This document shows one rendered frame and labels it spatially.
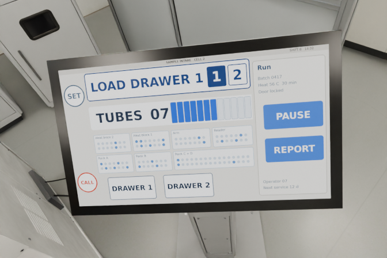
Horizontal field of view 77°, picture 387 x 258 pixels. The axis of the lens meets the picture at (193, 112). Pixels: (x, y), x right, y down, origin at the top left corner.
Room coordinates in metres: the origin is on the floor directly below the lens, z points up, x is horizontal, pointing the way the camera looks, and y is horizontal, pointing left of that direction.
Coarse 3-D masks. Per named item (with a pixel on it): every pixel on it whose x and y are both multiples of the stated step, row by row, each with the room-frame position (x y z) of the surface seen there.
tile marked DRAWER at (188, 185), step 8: (168, 176) 0.23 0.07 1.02; (176, 176) 0.23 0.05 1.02; (184, 176) 0.23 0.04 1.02; (192, 176) 0.22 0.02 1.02; (200, 176) 0.22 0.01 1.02; (208, 176) 0.22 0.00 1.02; (168, 184) 0.22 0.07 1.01; (176, 184) 0.22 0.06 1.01; (184, 184) 0.22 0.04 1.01; (192, 184) 0.21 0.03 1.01; (200, 184) 0.21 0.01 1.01; (208, 184) 0.21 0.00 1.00; (168, 192) 0.21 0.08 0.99; (176, 192) 0.21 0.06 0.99; (184, 192) 0.21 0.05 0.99; (192, 192) 0.20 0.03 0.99; (200, 192) 0.20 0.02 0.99; (208, 192) 0.20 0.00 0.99
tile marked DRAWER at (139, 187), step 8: (128, 176) 0.25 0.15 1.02; (136, 176) 0.24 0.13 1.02; (144, 176) 0.24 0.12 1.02; (152, 176) 0.24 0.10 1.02; (112, 184) 0.24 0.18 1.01; (120, 184) 0.24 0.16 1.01; (128, 184) 0.24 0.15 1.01; (136, 184) 0.23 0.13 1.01; (144, 184) 0.23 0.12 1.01; (152, 184) 0.23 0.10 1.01; (112, 192) 0.23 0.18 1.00; (120, 192) 0.23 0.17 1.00; (128, 192) 0.23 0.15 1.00; (136, 192) 0.22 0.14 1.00; (144, 192) 0.22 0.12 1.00; (152, 192) 0.22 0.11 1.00
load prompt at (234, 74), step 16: (192, 64) 0.35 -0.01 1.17; (208, 64) 0.34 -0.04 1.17; (224, 64) 0.34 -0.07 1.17; (240, 64) 0.33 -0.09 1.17; (96, 80) 0.37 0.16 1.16; (112, 80) 0.37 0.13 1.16; (128, 80) 0.36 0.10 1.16; (144, 80) 0.35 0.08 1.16; (160, 80) 0.35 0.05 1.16; (176, 80) 0.34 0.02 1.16; (192, 80) 0.33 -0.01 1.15; (208, 80) 0.33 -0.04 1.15; (224, 80) 0.32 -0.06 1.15; (240, 80) 0.31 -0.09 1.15; (96, 96) 0.35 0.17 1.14; (112, 96) 0.35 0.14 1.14; (128, 96) 0.34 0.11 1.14; (144, 96) 0.33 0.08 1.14
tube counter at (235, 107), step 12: (228, 96) 0.30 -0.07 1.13; (240, 96) 0.30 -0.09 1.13; (156, 108) 0.32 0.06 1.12; (168, 108) 0.31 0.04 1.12; (180, 108) 0.31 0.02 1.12; (192, 108) 0.30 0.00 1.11; (204, 108) 0.30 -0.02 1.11; (216, 108) 0.29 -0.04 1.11; (228, 108) 0.29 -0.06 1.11; (240, 108) 0.28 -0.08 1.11; (156, 120) 0.30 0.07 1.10; (168, 120) 0.30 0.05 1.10; (180, 120) 0.29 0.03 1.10; (192, 120) 0.29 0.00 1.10; (204, 120) 0.28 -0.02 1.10; (216, 120) 0.28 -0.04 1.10; (228, 120) 0.28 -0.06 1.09
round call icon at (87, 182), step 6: (78, 174) 0.27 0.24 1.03; (84, 174) 0.27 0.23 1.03; (90, 174) 0.26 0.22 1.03; (96, 174) 0.26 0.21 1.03; (78, 180) 0.26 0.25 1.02; (84, 180) 0.26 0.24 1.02; (90, 180) 0.26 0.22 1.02; (96, 180) 0.25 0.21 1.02; (78, 186) 0.25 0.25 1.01; (84, 186) 0.25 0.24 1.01; (90, 186) 0.25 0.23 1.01; (96, 186) 0.25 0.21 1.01; (78, 192) 0.25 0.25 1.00; (84, 192) 0.24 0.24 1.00; (90, 192) 0.24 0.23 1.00; (96, 192) 0.24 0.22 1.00
